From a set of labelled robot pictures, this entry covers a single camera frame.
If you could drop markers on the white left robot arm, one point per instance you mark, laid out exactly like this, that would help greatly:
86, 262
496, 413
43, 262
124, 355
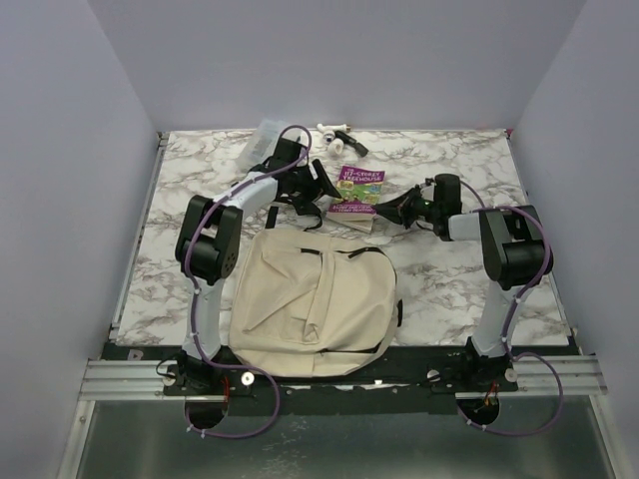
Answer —
209, 239

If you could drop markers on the beige canvas student backpack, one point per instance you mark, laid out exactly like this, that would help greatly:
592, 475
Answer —
312, 306

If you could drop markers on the white pipe fitting toy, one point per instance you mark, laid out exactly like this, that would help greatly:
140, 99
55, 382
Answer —
334, 137

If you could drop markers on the purple treehouse book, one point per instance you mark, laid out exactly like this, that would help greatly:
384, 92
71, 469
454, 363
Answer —
359, 191

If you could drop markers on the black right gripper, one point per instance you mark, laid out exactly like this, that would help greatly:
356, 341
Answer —
396, 209

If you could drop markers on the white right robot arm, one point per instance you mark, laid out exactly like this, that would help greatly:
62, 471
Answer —
516, 253

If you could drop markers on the aluminium rail frame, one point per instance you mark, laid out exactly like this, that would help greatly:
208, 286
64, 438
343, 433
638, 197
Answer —
124, 380

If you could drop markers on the clear plastic organizer box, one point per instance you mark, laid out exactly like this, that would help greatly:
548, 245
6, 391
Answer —
261, 143

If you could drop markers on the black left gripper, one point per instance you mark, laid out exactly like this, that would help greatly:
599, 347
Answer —
318, 186

